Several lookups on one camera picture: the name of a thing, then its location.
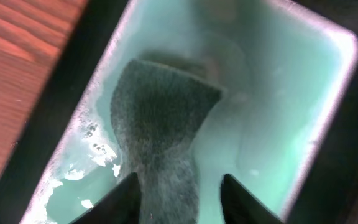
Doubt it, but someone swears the green scrubbing sponge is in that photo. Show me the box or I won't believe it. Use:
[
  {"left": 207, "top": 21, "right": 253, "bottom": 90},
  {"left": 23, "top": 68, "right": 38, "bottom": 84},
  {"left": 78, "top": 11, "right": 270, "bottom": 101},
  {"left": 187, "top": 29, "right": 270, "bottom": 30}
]
[{"left": 110, "top": 59, "right": 222, "bottom": 223}]

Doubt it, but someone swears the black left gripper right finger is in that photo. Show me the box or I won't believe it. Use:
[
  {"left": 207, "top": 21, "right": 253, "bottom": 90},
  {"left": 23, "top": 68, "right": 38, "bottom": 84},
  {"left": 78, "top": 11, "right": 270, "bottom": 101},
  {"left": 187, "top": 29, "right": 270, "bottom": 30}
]
[{"left": 220, "top": 174, "right": 283, "bottom": 224}]

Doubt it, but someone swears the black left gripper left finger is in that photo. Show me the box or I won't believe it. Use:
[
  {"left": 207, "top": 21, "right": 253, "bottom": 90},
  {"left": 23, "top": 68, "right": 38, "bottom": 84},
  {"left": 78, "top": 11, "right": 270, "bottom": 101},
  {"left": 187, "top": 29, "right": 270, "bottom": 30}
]
[{"left": 71, "top": 172, "right": 141, "bottom": 224}]

